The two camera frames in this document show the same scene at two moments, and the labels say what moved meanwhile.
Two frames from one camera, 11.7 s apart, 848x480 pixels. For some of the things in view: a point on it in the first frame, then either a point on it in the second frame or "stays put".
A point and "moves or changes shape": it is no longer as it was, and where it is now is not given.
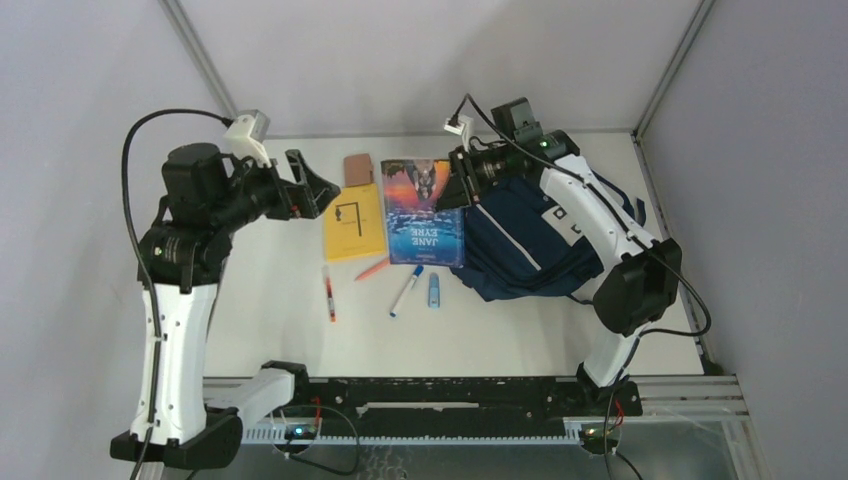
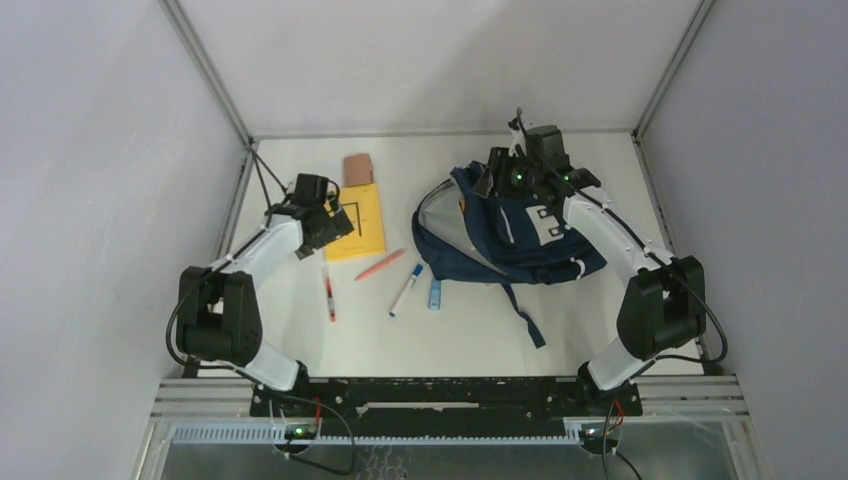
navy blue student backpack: [516, 247] moves or changes shape
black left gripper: [304, 199] to [337, 226]
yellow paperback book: [354, 222] stays put
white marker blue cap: [417, 272] stays put
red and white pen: [330, 300] stays put
